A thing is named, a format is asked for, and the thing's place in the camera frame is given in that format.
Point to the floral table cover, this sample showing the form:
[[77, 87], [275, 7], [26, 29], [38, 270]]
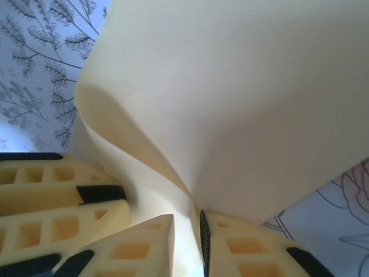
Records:
[[29, 57]]

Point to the yellow square paper sheet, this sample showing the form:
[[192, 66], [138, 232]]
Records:
[[230, 86]]

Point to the right gripper cream right finger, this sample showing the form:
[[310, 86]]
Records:
[[274, 259]]

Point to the cream finger of the left gripper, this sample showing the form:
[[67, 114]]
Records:
[[43, 219], [43, 190]]

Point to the right gripper cream left finger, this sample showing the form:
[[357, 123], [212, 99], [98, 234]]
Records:
[[155, 254]]

